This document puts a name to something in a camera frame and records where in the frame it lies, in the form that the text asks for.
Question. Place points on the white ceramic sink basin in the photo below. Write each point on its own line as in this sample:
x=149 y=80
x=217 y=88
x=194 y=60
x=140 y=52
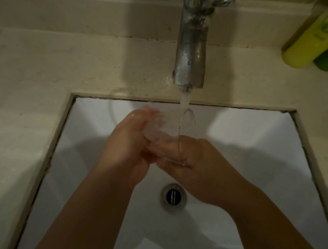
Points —
x=251 y=159

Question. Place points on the person's right forearm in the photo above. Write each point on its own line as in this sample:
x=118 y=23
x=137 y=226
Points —
x=266 y=220

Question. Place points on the person's left fingers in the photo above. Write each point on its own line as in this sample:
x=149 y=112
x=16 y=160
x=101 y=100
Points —
x=147 y=114

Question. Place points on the person's right fingers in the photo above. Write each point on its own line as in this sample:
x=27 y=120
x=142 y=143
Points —
x=169 y=151

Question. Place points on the chrome faucet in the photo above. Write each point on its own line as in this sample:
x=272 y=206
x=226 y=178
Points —
x=192 y=43

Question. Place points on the person's right hand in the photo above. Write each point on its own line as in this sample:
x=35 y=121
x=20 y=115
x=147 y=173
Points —
x=202 y=174

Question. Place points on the yellow plastic bottle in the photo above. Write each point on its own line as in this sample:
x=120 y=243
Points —
x=306 y=41

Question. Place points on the person's left hand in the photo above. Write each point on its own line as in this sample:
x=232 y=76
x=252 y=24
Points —
x=123 y=148

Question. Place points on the clear drinking glass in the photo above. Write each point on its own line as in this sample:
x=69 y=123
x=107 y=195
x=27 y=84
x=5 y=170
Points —
x=170 y=136

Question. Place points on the metal sink drain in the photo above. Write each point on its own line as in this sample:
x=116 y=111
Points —
x=173 y=196

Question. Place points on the green plastic bottle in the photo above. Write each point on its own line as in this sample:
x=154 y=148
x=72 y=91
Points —
x=322 y=61

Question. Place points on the person's left forearm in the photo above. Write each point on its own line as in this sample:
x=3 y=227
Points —
x=87 y=215

